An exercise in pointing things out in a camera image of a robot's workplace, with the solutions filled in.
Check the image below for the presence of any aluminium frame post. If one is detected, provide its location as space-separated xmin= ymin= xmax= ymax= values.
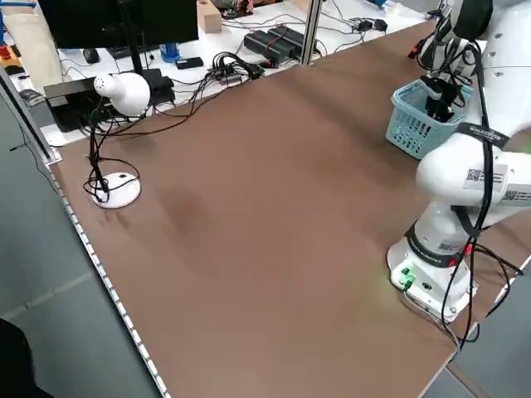
xmin=0 ymin=64 xmax=60 ymax=163
xmin=300 ymin=0 xmax=324 ymax=68

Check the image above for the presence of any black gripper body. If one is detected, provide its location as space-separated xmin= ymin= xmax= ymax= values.
xmin=430 ymin=80 xmax=462 ymax=108

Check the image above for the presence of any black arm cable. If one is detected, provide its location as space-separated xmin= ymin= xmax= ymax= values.
xmin=414 ymin=24 xmax=505 ymax=332

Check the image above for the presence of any black computer monitor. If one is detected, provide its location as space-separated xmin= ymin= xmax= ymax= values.
xmin=36 ymin=0 xmax=201 ymax=105

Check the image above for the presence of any black lamp cable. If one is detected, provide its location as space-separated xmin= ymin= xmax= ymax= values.
xmin=84 ymin=105 xmax=144 ymax=205

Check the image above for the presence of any blue drink can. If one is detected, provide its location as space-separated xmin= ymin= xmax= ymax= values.
xmin=158 ymin=41 xmax=182 ymax=64

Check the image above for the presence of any white desk lamp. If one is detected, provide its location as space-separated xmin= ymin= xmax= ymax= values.
xmin=85 ymin=72 xmax=152 ymax=209

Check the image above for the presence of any black table cable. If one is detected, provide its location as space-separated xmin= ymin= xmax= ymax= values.
xmin=89 ymin=61 xmax=266 ymax=138

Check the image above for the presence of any black usb hub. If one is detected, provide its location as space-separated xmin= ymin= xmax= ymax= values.
xmin=211 ymin=51 xmax=267 ymax=87

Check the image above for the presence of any light blue plastic basket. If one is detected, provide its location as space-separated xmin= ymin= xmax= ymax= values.
xmin=392 ymin=80 xmax=474 ymax=162

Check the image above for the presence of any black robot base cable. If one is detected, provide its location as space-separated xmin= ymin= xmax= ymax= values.
xmin=440 ymin=242 xmax=525 ymax=358

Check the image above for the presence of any black metal box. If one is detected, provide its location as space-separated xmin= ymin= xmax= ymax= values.
xmin=42 ymin=75 xmax=103 ymax=134

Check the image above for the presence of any wooden block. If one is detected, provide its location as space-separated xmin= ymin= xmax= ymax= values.
xmin=197 ymin=0 xmax=223 ymax=35

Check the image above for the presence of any black power brick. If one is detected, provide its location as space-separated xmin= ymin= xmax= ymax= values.
xmin=267 ymin=23 xmax=319 ymax=57
xmin=243 ymin=29 xmax=300 ymax=67

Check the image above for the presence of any beige cloth bag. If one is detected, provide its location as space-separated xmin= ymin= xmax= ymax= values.
xmin=2 ymin=12 xmax=64 ymax=95

